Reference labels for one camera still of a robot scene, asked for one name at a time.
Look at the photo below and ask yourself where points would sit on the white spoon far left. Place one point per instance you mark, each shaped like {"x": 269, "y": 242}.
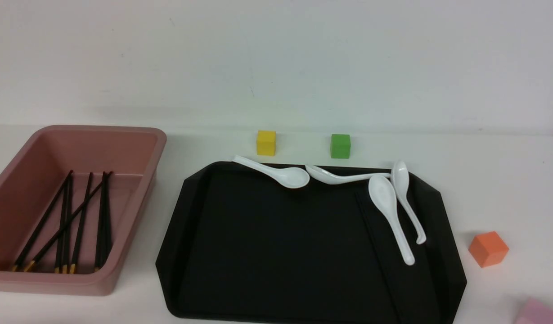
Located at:
{"x": 291, "y": 177}

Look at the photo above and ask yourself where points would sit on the yellow cube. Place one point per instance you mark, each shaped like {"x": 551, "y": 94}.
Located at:
{"x": 266, "y": 143}

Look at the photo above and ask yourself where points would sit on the white spoon top middle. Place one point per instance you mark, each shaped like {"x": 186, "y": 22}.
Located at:
{"x": 327, "y": 177}

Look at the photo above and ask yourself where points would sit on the green cube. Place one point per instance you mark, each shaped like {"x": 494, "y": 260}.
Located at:
{"x": 340, "y": 146}

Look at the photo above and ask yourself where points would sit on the black plastic tray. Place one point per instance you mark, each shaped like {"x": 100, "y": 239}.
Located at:
{"x": 241, "y": 247}

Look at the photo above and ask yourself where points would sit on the white spoon large bowl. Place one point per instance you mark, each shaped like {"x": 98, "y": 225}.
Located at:
{"x": 384, "y": 198}

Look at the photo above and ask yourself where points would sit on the white spoon far right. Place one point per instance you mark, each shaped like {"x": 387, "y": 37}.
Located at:
{"x": 400, "y": 178}

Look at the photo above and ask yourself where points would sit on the black chopstick right pair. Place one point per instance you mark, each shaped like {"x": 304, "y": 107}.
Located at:
{"x": 100, "y": 240}

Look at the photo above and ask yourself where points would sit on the pink plastic bin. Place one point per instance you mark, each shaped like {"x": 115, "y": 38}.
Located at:
{"x": 29, "y": 182}

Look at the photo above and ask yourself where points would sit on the orange cube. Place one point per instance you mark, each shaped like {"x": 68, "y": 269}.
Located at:
{"x": 488, "y": 249}

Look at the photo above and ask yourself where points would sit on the black chopstick crossing diagonal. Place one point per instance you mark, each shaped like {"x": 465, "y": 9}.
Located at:
{"x": 38, "y": 257}

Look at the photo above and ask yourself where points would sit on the pink cube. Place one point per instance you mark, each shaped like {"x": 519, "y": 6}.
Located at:
{"x": 534, "y": 311}

